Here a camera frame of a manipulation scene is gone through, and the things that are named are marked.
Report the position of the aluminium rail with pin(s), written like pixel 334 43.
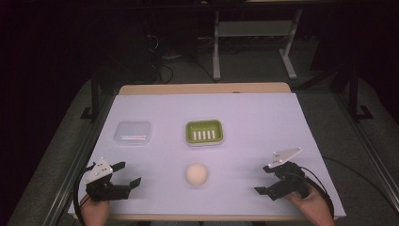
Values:
pixel 370 147
pixel 75 163

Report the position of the white metal desk frame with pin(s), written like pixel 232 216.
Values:
pixel 216 56

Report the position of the clear plastic box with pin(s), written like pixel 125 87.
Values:
pixel 133 133

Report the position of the person's left hand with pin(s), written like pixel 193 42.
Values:
pixel 94 213

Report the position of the wooden table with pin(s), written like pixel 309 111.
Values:
pixel 204 88

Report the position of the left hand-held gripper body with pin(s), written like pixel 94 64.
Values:
pixel 106 190

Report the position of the green soap dish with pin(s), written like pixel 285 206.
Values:
pixel 204 133

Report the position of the person's right hand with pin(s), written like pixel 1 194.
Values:
pixel 313 207

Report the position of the black metal stand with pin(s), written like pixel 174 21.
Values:
pixel 354 94
pixel 94 97

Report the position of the round cream soap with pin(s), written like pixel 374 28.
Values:
pixel 196 174

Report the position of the white table sheet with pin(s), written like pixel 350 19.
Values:
pixel 238 106

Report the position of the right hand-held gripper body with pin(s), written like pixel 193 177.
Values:
pixel 290 180

